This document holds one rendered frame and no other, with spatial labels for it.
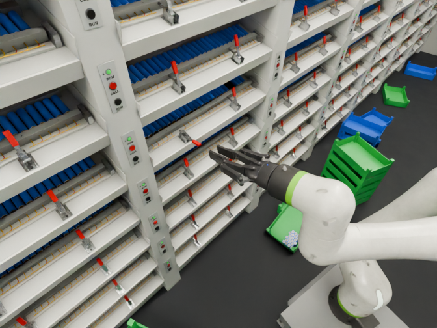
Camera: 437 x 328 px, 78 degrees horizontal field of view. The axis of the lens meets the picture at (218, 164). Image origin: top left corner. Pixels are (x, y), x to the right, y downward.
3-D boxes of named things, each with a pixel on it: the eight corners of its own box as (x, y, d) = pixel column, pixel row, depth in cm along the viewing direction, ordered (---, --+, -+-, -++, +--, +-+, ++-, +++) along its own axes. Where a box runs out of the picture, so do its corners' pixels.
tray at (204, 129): (263, 101, 121) (270, 86, 113) (152, 174, 91) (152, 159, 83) (231, 74, 126) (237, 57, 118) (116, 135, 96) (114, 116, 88)
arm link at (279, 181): (306, 161, 66) (285, 181, 62) (304, 195, 73) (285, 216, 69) (285, 153, 70) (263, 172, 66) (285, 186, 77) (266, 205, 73)
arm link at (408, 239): (435, 205, 70) (470, 237, 60) (420, 237, 76) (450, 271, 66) (295, 211, 71) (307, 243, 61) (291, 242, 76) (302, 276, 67)
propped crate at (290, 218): (293, 253, 164) (293, 251, 157) (266, 232, 173) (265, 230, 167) (322, 215, 170) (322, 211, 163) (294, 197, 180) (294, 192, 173)
